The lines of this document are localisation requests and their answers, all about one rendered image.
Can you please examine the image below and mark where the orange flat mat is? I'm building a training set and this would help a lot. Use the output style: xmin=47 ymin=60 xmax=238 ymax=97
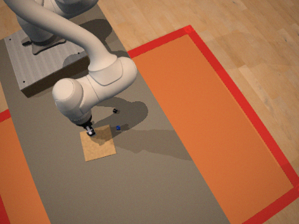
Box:
xmin=80 ymin=125 xmax=116 ymax=161

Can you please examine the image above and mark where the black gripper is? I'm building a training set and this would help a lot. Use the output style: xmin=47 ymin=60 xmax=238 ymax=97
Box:
xmin=77 ymin=114 xmax=97 ymax=137

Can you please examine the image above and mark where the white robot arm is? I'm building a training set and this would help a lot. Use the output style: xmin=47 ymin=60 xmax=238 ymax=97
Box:
xmin=3 ymin=0 xmax=137 ymax=125

